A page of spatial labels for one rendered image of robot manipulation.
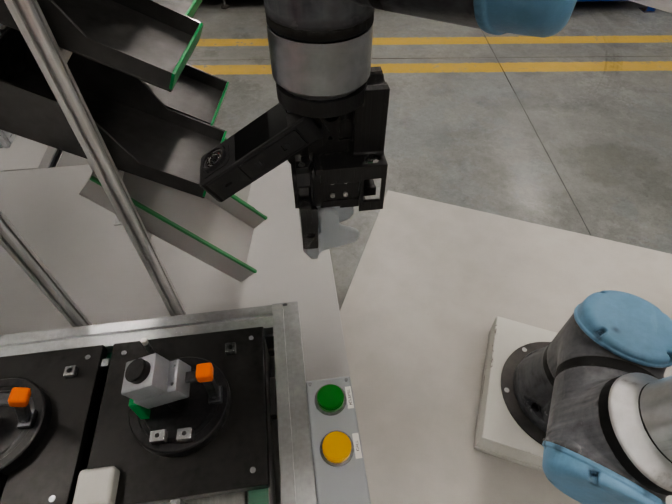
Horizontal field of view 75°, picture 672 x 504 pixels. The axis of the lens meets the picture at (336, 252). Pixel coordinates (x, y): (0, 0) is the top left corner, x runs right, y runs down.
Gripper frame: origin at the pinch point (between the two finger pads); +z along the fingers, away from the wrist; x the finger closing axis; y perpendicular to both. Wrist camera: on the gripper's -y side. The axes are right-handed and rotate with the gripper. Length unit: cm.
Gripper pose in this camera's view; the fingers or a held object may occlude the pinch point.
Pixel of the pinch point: (307, 249)
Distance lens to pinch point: 49.4
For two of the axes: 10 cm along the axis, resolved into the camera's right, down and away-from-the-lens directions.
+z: 0.0, 6.5, 7.6
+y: 9.9, -1.0, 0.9
